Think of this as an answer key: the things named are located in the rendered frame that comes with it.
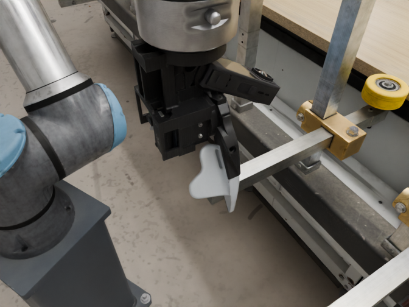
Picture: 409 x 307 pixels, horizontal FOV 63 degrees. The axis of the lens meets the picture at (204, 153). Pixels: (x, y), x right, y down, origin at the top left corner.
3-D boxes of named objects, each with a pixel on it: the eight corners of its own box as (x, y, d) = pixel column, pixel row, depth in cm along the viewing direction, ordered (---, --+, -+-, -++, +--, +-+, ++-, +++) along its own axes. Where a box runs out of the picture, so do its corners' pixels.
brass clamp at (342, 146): (338, 162, 64) (346, 144, 61) (291, 123, 73) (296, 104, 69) (361, 150, 67) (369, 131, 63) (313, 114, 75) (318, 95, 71)
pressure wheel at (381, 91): (391, 141, 70) (415, 96, 62) (351, 136, 72) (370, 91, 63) (384, 117, 76) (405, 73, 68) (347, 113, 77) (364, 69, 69)
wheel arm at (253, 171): (212, 209, 57) (212, 194, 54) (202, 195, 59) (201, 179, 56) (383, 122, 72) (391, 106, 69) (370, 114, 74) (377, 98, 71)
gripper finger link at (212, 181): (195, 226, 40) (173, 153, 38) (238, 206, 42) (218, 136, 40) (206, 234, 37) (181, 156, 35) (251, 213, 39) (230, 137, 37)
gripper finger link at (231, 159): (215, 175, 40) (195, 105, 38) (227, 170, 41) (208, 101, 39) (233, 183, 36) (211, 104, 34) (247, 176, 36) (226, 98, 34)
